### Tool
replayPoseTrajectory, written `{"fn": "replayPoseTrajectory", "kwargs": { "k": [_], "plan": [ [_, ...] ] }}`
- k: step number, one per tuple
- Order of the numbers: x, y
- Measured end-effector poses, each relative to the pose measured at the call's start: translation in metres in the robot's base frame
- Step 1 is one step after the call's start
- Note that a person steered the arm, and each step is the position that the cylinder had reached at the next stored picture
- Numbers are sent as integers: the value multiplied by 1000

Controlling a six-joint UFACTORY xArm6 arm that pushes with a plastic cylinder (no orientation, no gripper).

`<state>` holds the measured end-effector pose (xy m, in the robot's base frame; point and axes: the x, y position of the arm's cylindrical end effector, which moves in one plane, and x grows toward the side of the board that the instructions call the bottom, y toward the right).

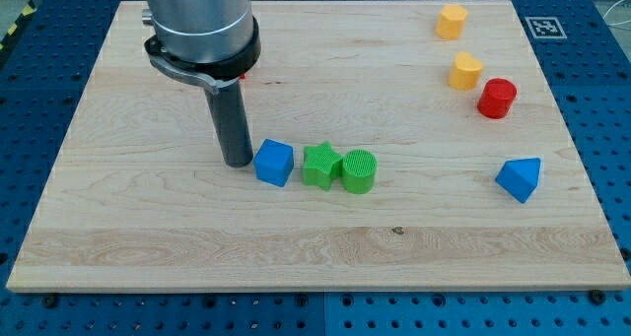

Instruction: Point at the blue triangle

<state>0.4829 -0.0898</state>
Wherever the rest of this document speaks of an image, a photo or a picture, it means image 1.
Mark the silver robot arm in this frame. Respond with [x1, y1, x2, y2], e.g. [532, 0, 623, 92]
[145, 0, 261, 95]

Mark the blue triangle block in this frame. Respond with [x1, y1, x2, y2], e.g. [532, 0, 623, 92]
[495, 158, 541, 203]

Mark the green star block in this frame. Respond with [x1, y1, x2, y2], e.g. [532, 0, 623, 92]
[303, 141, 343, 191]

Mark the blue cube block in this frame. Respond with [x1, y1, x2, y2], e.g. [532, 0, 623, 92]
[254, 139, 294, 187]

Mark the green cylinder block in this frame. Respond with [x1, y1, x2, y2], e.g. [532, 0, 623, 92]
[342, 149, 378, 194]

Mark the wooden board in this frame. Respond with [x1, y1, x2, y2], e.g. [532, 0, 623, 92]
[7, 0, 630, 294]

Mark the dark cylindrical pointer tool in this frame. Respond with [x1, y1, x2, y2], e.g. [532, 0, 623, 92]
[205, 79, 253, 168]

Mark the yellow heart block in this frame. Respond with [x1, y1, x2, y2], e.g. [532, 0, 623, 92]
[448, 51, 485, 91]

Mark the yellow hexagon block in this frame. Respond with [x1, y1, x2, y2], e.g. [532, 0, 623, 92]
[435, 4, 468, 39]

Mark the red cylinder block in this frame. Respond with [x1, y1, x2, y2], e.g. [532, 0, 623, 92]
[477, 78, 518, 119]

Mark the white fiducial marker tag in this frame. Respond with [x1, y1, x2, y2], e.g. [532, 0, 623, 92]
[525, 16, 567, 39]

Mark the white cable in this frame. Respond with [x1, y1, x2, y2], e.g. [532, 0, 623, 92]
[601, 0, 631, 31]

